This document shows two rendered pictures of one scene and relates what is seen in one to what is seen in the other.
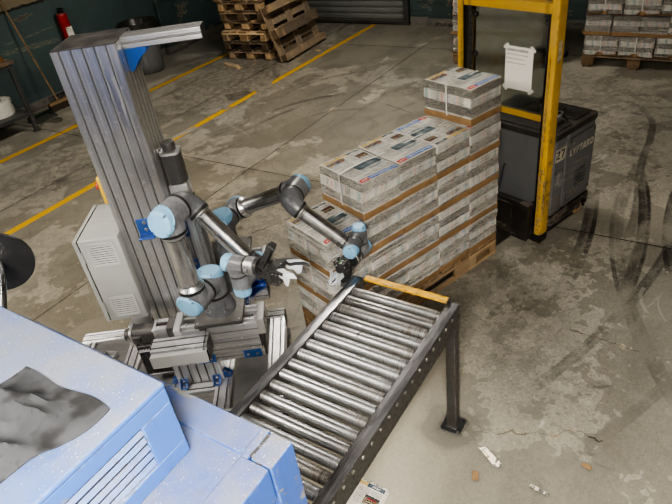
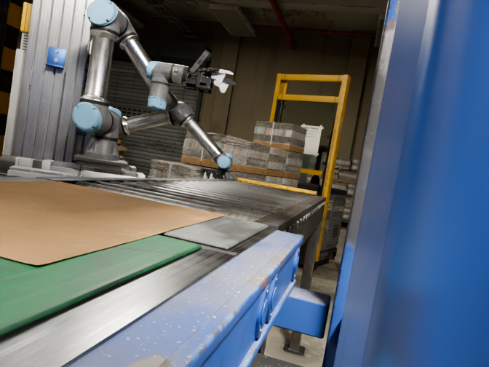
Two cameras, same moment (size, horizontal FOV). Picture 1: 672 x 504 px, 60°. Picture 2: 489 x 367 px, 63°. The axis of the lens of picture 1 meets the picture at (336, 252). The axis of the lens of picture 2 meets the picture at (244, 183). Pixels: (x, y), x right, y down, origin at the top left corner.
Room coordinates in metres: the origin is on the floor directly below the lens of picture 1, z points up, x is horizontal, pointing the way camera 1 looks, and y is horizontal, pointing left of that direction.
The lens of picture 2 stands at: (0.26, 0.63, 0.91)
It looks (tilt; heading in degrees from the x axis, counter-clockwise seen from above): 3 degrees down; 338
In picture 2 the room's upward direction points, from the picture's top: 9 degrees clockwise
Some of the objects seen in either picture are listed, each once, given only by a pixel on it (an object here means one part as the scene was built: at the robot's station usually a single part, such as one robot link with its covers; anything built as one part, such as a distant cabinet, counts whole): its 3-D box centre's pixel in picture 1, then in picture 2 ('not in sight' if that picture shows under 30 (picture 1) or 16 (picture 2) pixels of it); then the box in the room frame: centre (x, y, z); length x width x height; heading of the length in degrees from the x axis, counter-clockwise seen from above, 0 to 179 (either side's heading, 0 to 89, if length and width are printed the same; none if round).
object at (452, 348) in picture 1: (452, 378); (305, 285); (1.97, -0.47, 0.34); 0.06 x 0.06 x 0.68; 53
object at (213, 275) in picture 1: (211, 280); (106, 121); (2.17, 0.58, 0.98); 0.13 x 0.12 x 0.14; 153
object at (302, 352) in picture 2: (453, 423); (294, 348); (1.97, -0.47, 0.01); 0.14 x 0.13 x 0.01; 53
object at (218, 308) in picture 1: (217, 299); (103, 147); (2.18, 0.58, 0.87); 0.15 x 0.15 x 0.10
